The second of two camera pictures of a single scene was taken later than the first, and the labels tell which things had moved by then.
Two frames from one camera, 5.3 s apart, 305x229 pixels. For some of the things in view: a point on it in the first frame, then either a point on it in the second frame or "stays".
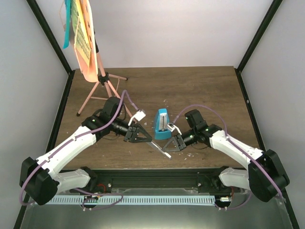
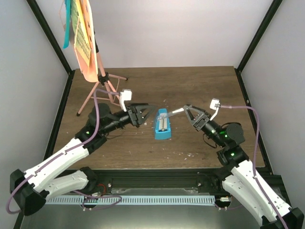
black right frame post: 269,15 stays
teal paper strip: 66,39 stays
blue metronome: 161,132 stays
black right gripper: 175,139 -> 197,124
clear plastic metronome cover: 156,147 -> 162,118
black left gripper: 129,135 -> 137,118
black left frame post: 45,26 stays
